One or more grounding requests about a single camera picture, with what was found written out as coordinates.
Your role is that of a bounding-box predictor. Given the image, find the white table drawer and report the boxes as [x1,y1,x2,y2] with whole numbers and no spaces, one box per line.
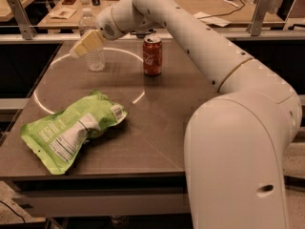
[12,188,190,218]

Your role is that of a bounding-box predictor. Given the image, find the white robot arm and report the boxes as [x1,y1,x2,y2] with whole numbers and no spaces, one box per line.
[71,0,302,229]

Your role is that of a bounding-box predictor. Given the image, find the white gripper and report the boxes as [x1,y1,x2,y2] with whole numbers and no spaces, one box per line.
[70,5,128,58]

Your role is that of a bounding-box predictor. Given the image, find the brown wallet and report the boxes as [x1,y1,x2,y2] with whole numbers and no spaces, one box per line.
[62,0,76,5]

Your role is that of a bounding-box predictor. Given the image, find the red cola can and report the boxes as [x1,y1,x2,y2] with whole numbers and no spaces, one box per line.
[143,34,162,76]

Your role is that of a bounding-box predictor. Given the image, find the green snack bag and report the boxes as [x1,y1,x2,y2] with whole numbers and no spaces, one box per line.
[21,91,128,175]

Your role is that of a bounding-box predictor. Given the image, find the white card packet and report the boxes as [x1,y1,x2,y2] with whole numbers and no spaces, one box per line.
[50,8,76,19]

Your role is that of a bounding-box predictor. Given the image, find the white paper sheet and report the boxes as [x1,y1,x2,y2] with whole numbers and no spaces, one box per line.
[194,11,230,27]

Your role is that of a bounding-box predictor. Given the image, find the clear plastic water bottle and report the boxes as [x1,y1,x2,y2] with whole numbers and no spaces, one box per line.
[79,8,106,72]

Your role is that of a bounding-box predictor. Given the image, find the left metal bracket post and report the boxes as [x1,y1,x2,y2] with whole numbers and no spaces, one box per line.
[8,0,36,40]

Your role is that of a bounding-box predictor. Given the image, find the right metal bracket post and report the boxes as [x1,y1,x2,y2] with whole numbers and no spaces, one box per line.
[247,0,271,36]

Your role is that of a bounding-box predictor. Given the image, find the black cable on desk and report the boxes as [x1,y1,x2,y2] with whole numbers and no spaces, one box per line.
[196,0,246,21]

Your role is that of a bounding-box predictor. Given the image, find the middle metal bracket post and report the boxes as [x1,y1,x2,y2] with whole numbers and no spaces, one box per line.
[130,29,154,38]

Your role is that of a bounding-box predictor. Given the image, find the metal bracket post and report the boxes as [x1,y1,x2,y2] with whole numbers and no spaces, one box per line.
[8,0,36,40]
[247,0,271,36]
[130,29,154,38]

